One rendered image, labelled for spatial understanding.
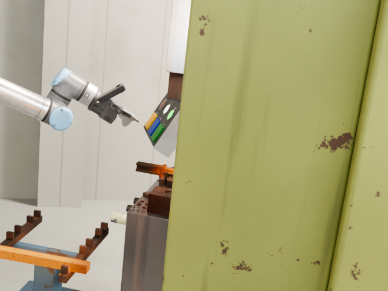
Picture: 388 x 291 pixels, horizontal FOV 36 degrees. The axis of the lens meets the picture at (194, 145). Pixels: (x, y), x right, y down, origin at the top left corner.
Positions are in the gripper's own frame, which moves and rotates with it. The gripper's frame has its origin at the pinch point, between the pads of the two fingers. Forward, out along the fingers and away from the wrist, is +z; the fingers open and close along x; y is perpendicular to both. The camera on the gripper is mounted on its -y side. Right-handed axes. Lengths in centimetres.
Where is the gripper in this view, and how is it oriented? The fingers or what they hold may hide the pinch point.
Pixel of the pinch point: (137, 118)
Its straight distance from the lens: 250.2
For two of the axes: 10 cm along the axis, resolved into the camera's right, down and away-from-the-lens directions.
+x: 2.0, 2.8, -9.4
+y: -5.6, 8.2, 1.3
